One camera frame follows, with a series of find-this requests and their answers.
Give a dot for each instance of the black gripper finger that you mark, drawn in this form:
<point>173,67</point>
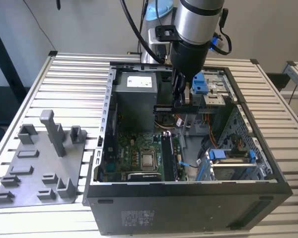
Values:
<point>178,94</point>

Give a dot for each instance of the RAM stick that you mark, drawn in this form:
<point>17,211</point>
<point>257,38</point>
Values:
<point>173,166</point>
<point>162,109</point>

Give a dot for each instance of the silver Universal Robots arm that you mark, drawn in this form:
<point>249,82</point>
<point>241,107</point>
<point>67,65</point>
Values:
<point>198,22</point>

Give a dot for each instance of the grey metal drive cage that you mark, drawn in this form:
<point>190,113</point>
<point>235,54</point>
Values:
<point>192,124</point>

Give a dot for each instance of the grey power supply unit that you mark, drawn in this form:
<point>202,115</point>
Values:
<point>135,109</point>

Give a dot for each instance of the perforated metal disk bay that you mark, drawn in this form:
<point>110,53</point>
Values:
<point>234,124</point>

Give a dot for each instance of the black table corner cap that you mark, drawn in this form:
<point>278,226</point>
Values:
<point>291,63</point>
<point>254,61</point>
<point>52,53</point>

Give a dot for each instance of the white four-pin power socket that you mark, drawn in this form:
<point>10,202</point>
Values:
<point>131,142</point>

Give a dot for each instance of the hard disk in blue carrier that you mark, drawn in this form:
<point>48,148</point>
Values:
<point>217,154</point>

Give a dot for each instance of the silver CPU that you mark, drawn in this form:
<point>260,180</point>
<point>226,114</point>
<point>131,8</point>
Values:
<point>148,161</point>

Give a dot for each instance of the green motherboard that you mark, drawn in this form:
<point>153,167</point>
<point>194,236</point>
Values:
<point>129,148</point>

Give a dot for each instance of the black Nvidia graphics card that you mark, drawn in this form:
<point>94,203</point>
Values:
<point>144,176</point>

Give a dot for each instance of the black box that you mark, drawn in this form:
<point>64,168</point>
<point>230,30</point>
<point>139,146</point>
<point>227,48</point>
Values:
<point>275,81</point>

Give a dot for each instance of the teal board connector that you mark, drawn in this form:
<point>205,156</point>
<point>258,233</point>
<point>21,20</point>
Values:
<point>110,166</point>

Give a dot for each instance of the black open PC case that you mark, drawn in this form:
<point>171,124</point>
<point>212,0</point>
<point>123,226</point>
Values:
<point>164,213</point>

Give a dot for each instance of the black hanging object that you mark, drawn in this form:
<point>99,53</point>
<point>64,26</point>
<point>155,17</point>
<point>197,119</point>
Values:
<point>58,4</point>

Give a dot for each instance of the grey parts rack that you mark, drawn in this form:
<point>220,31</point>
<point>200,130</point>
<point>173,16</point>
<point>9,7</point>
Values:
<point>42,158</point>

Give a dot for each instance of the black desk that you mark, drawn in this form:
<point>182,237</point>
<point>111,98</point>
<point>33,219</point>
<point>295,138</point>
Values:
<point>13,99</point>

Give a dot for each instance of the blue plastic drive bracket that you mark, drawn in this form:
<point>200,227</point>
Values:
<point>201,85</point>

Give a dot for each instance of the black camera bracket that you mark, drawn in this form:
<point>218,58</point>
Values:
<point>159,32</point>

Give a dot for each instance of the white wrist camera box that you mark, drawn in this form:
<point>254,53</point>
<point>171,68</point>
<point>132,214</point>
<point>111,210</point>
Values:
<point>154,37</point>

